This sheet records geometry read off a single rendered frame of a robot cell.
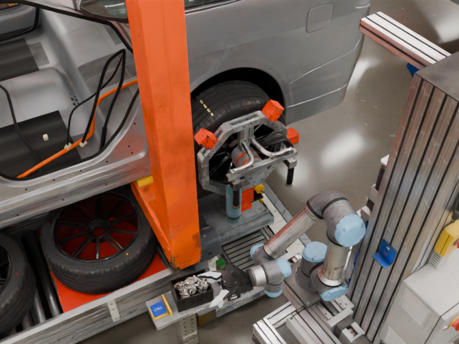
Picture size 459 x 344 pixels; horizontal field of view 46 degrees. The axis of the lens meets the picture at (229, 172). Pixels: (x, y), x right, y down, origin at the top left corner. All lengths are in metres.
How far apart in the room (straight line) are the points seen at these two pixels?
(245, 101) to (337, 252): 1.09
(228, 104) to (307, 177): 1.43
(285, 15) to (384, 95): 2.28
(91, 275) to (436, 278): 1.79
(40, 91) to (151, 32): 1.75
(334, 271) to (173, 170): 0.81
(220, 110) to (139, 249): 0.91
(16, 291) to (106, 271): 0.48
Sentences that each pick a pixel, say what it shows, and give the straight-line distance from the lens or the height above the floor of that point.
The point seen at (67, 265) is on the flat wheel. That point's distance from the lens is 3.12.
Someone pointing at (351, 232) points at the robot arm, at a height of 1.43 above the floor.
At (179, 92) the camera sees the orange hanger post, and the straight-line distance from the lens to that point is 2.10.
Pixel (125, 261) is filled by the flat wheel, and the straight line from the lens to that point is 3.06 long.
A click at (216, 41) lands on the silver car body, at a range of 2.74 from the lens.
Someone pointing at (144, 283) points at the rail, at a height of 0.39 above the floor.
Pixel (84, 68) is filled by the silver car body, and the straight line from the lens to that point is 3.52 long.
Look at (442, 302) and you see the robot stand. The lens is 2.18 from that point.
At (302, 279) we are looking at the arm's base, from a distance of 2.53.
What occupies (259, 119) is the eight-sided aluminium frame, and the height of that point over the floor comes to 1.12.
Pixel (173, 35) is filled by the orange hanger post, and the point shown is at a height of 1.96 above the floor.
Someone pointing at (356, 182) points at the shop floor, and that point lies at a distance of 4.16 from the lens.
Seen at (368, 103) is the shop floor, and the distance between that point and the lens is 4.88.
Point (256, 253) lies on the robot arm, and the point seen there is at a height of 1.15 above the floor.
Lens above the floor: 3.00
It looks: 47 degrees down
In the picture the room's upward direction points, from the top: straight up
